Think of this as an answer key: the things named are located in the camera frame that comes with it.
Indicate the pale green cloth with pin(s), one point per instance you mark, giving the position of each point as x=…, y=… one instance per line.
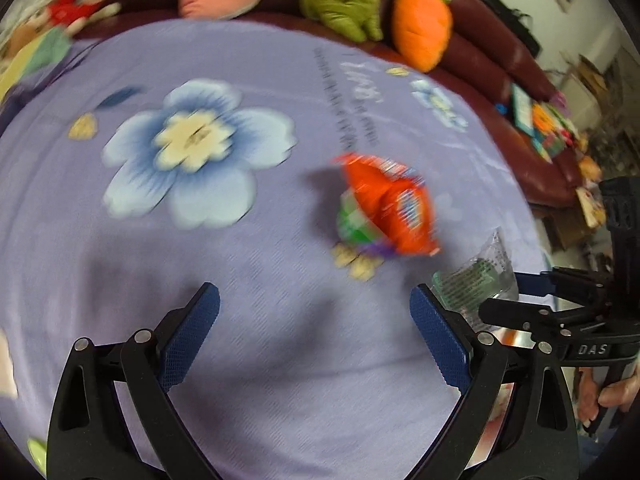
x=35, y=57

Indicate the purple floral blanket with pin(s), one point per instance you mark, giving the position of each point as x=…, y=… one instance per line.
x=250, y=285

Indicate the colourful picture book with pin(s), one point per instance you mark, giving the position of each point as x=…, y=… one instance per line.
x=550, y=132

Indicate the red plush toy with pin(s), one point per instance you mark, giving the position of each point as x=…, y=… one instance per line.
x=72, y=10

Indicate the cardboard box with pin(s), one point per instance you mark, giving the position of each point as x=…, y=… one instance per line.
x=592, y=80

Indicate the dark red sofa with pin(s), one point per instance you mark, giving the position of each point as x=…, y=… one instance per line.
x=480, y=65

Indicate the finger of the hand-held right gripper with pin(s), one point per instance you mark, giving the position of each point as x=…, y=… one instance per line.
x=520, y=316
x=535, y=284

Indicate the clear plastic wrapper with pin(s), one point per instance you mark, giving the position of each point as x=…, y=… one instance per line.
x=475, y=275

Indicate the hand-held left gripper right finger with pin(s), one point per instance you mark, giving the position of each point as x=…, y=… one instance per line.
x=437, y=332

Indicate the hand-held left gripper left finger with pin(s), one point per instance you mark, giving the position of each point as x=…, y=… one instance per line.
x=192, y=332

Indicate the person's right hand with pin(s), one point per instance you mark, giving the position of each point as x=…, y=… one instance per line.
x=622, y=392

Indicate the orange carrot plush toy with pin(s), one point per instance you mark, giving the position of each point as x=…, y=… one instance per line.
x=420, y=30

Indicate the teal book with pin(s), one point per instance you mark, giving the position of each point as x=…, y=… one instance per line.
x=521, y=107

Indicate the black bag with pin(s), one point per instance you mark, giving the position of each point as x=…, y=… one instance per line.
x=505, y=15

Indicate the orange snack packet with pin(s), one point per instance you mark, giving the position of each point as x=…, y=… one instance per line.
x=395, y=205

